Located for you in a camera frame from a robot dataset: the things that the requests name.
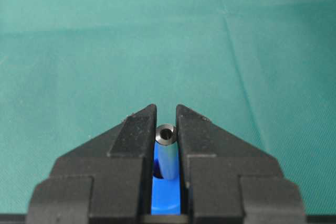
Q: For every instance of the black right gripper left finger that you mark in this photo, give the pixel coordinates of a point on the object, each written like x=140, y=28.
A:
x=105, y=180

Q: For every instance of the green cloth mat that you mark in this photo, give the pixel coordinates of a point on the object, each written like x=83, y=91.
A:
x=263, y=70

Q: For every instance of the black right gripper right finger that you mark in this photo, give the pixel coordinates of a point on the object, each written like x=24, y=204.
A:
x=228, y=180

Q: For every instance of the blue plastic gear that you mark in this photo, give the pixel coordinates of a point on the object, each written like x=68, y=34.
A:
x=166, y=196

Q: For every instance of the small silver metal shaft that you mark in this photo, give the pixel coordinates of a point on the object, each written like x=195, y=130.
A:
x=167, y=151

